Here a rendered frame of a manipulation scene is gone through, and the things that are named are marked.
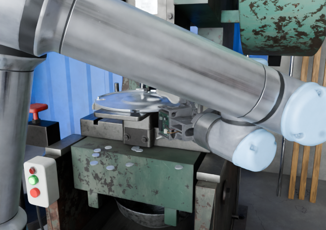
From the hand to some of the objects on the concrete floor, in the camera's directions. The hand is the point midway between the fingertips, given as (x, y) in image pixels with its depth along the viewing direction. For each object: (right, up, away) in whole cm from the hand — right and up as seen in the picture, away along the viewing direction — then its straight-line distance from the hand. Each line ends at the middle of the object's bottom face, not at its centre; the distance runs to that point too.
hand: (163, 108), depth 78 cm
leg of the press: (+28, -69, +45) cm, 87 cm away
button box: (-20, -58, +86) cm, 106 cm away
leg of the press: (-23, -65, +63) cm, 93 cm away
